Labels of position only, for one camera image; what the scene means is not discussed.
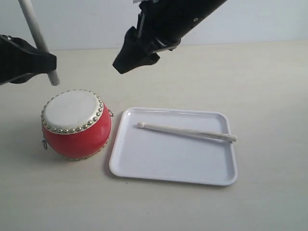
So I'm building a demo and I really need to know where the white rectangular plastic tray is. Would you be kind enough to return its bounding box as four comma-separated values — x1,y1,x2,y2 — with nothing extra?
109,107,238,186

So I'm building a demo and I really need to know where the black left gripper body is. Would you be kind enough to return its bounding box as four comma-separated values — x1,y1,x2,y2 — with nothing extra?
0,35,13,85

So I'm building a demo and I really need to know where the white wooden drumstick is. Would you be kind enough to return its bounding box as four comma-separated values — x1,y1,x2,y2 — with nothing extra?
137,122,237,142

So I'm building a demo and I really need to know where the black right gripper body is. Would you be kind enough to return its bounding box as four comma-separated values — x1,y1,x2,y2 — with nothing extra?
136,0,200,52

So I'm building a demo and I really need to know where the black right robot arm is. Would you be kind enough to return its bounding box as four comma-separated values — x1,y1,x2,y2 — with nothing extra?
113,0,225,74

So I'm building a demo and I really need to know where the red small drum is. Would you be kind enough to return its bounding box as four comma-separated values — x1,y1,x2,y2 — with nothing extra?
40,90,114,160

